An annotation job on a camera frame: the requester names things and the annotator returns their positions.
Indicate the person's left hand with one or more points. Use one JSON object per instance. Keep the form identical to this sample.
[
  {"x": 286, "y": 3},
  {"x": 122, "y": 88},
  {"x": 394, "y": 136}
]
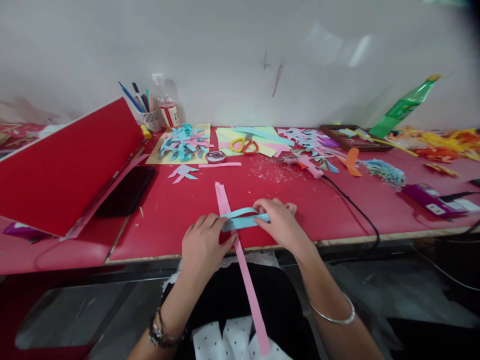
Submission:
[{"x": 204, "y": 243}]

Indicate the person's right hand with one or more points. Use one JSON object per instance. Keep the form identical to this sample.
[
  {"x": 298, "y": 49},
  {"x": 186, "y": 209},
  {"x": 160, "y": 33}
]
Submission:
[{"x": 285, "y": 228}]

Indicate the person's right fingers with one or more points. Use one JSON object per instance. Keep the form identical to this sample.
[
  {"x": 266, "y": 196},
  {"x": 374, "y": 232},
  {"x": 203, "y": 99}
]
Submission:
[{"x": 275, "y": 207}]

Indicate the person's left fingers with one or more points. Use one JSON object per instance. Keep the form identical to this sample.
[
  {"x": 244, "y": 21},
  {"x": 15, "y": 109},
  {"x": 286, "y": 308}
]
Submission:
[{"x": 208, "y": 221}]

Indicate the person's left thumb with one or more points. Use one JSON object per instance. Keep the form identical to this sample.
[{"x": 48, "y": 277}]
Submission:
[{"x": 231, "y": 241}]

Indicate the blue paper strip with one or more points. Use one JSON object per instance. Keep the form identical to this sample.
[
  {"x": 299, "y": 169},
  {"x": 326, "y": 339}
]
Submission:
[{"x": 242, "y": 223}]

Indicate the long pink paper strip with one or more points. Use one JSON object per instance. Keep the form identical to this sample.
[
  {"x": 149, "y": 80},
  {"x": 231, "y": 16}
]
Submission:
[{"x": 247, "y": 281}]

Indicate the scattered paper scraps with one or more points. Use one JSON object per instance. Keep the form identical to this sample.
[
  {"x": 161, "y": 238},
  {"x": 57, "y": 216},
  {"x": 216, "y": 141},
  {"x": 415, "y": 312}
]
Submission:
[{"x": 273, "y": 172}]

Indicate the pink glue gun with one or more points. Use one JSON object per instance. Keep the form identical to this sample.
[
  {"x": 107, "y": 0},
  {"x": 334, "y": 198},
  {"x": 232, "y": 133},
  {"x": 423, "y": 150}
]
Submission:
[{"x": 302, "y": 164}]

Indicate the single pink blue paper fish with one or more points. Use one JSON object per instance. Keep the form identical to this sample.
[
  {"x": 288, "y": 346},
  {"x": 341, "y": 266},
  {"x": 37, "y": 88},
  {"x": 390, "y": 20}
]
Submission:
[{"x": 182, "y": 172}]

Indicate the short pink paper strip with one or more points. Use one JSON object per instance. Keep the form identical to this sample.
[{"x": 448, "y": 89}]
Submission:
[{"x": 221, "y": 164}]

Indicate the person's body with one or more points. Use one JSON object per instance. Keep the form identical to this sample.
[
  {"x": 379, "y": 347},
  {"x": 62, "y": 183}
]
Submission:
[{"x": 232, "y": 300}]

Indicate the stack of coloured paper sheets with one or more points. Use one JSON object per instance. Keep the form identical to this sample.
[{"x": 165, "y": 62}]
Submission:
[{"x": 266, "y": 140}]

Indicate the heap of woven paper fish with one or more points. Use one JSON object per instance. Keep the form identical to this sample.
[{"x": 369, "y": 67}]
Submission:
[{"x": 307, "y": 140}]

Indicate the pile of blue pink paper fish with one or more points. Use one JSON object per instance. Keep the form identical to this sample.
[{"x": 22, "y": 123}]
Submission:
[{"x": 183, "y": 144}]

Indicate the black phone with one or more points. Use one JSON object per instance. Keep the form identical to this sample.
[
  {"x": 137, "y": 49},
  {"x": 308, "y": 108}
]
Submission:
[{"x": 125, "y": 191}]

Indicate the orange paper shape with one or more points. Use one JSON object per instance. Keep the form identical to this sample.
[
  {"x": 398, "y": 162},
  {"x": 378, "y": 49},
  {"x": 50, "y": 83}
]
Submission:
[{"x": 352, "y": 163}]

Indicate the brown wooden tray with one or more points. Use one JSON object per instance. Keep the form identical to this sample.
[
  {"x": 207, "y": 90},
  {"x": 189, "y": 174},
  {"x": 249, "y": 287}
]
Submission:
[{"x": 337, "y": 133}]

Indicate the yellow glue stick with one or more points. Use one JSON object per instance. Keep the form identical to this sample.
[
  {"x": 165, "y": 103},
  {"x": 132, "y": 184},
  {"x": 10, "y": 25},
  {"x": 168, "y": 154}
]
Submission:
[{"x": 146, "y": 132}]

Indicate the blue fringed paper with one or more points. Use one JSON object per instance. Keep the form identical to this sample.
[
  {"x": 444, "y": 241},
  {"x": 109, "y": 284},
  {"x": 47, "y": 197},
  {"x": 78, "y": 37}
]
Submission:
[{"x": 386, "y": 172}]

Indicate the white patterned pen cup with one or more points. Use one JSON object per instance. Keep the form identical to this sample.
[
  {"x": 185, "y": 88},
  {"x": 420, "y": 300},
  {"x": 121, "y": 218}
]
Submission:
[{"x": 149, "y": 120}]

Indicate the clear bottle with red label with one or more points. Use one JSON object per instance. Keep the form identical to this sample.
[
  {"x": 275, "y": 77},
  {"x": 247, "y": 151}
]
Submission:
[{"x": 167, "y": 107}]

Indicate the yellow paper stick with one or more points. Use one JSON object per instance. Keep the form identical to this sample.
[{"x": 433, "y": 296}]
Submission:
[{"x": 393, "y": 145}]

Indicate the black pen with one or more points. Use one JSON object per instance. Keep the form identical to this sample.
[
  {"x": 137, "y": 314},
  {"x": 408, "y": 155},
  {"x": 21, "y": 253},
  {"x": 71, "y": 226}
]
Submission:
[{"x": 137, "y": 93}]

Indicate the blue pen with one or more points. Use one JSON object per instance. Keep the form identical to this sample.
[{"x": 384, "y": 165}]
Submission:
[{"x": 129, "y": 96}]

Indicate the purple power strip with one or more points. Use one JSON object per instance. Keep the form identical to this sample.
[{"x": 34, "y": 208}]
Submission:
[{"x": 427, "y": 198}]

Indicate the red board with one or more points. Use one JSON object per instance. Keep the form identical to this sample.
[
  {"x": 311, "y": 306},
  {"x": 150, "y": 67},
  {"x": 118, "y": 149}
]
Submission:
[{"x": 63, "y": 165}]

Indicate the green plastic bottle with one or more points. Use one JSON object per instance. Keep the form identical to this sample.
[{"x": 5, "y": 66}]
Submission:
[{"x": 401, "y": 108}]

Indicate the pile of yellow orange paper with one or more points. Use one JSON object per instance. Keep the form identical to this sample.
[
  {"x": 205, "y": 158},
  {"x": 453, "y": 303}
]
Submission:
[{"x": 446, "y": 144}]

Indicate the purple packet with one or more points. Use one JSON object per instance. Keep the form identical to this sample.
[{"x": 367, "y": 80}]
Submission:
[{"x": 22, "y": 230}]

